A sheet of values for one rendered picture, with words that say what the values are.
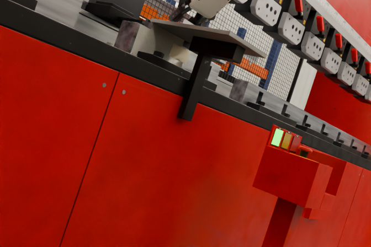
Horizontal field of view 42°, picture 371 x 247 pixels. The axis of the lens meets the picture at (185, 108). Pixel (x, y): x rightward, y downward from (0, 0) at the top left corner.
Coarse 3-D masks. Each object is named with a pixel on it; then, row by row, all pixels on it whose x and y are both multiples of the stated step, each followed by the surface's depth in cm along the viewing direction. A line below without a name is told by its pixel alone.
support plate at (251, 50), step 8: (160, 24) 125; (168, 24) 122; (176, 24) 120; (184, 24) 118; (176, 32) 129; (184, 32) 124; (192, 32) 121; (200, 32) 117; (208, 32) 114; (216, 32) 112; (224, 32) 110; (224, 40) 117; (232, 40) 114; (240, 40) 113; (248, 48) 117; (256, 48) 119; (256, 56) 124; (264, 56) 122
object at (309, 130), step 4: (296, 124) 197; (300, 128) 196; (304, 128) 195; (308, 128) 195; (308, 132) 196; (312, 132) 199; (316, 132) 202; (316, 136) 202; (320, 136) 205; (324, 136) 208; (324, 140) 209; (328, 140) 213; (332, 140) 216
